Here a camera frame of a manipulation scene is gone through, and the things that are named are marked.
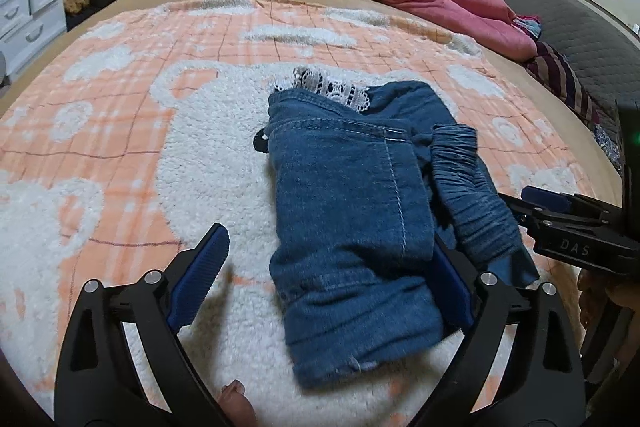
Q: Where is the blue denim pants lace hem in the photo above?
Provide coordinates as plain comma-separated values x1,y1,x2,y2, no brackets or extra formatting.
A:
260,67,541,390

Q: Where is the person's left hand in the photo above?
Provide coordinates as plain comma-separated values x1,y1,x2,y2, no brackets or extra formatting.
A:
220,379,257,427

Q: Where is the teal and pink cloth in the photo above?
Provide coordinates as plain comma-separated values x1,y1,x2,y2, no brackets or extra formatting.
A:
512,13,543,40

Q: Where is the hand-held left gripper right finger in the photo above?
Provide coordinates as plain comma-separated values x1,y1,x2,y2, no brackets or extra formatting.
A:
410,232,586,427

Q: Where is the striped dark pillow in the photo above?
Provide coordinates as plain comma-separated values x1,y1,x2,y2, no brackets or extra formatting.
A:
522,41,601,128

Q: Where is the peach and white printed blanket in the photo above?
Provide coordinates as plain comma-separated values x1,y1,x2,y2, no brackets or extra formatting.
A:
0,0,621,427

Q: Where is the white drawer unit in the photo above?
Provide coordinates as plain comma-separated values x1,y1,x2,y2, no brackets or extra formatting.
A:
0,0,68,82

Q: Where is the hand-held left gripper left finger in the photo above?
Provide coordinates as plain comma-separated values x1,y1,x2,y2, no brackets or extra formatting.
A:
54,223,236,427

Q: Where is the blue floral cloth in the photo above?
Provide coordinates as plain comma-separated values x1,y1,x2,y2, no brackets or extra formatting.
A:
592,123,623,178

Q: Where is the brown plush toy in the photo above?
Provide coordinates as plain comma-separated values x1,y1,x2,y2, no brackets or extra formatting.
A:
62,0,121,15

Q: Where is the person's right hand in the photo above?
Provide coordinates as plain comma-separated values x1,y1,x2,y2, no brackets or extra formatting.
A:
576,268,640,344

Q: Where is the grey quilted headboard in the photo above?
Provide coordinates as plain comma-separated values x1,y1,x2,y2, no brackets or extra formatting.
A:
472,0,640,142

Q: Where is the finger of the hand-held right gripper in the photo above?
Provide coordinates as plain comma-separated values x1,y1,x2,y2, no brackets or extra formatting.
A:
499,193,640,267
520,186,623,224

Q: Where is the bed with tan sheet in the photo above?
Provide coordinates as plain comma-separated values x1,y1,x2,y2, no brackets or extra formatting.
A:
0,0,626,427

